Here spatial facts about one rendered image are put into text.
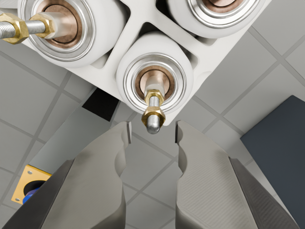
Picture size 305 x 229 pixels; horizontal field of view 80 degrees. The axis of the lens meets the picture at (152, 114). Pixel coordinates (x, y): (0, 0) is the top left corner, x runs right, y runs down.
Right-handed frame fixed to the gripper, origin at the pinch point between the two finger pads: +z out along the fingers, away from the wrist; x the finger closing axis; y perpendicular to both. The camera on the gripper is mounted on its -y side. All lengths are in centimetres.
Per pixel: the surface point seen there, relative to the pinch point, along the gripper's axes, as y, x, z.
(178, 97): 2.3, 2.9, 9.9
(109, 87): 3.3, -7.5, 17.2
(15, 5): -8.4, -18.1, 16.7
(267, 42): -0.4, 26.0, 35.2
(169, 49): -3.3, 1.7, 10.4
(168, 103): 3.1, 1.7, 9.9
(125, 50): -2.3, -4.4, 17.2
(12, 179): 44, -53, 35
